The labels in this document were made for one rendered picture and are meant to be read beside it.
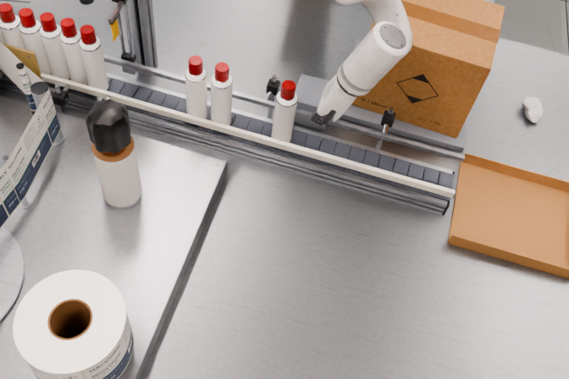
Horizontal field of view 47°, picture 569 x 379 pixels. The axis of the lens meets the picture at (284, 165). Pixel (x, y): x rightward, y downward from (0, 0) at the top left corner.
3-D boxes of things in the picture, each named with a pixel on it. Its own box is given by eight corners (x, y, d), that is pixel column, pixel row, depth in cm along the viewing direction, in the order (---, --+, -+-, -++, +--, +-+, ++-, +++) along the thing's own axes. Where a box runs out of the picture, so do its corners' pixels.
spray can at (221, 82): (207, 127, 168) (207, 71, 151) (214, 112, 171) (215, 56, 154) (227, 132, 167) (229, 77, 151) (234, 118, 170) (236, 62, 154)
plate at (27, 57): (4, 68, 171) (-5, 43, 163) (6, 67, 171) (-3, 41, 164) (41, 79, 170) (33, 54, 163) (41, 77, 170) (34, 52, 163)
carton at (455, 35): (349, 104, 180) (368, 31, 158) (372, 46, 194) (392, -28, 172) (456, 139, 177) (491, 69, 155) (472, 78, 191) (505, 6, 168)
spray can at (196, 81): (184, 120, 168) (180, 64, 152) (190, 106, 171) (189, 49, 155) (202, 126, 168) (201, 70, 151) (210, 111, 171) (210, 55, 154)
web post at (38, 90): (41, 143, 160) (24, 92, 145) (51, 129, 163) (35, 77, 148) (59, 148, 160) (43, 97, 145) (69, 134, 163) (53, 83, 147)
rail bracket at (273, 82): (257, 132, 175) (262, 90, 161) (266, 112, 179) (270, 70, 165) (269, 135, 174) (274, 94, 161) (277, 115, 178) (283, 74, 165)
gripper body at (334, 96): (345, 54, 146) (322, 81, 155) (334, 86, 140) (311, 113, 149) (373, 70, 147) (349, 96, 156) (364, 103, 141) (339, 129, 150)
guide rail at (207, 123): (41, 80, 170) (40, 75, 168) (44, 77, 170) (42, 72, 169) (452, 198, 160) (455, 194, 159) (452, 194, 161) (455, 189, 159)
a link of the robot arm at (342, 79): (347, 49, 144) (341, 57, 146) (339, 77, 139) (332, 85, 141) (380, 68, 145) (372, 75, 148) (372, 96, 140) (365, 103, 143)
